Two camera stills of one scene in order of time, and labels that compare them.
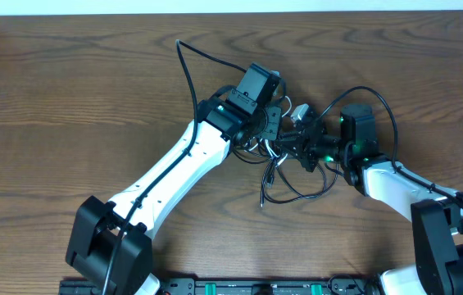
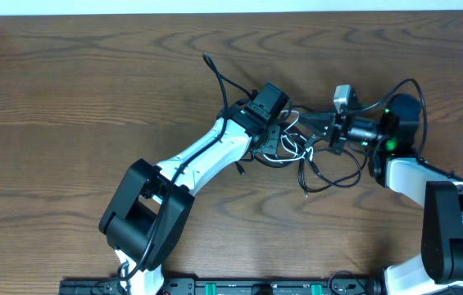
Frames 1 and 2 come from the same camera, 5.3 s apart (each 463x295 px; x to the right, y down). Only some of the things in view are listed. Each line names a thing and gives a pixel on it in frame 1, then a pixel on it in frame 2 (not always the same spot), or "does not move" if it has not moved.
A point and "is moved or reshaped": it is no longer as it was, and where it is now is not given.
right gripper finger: x=294 y=145 -> x=323 y=121
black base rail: x=251 y=286 does not move
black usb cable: x=278 y=190 is moved or reshaped
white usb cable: x=266 y=142 is moved or reshaped
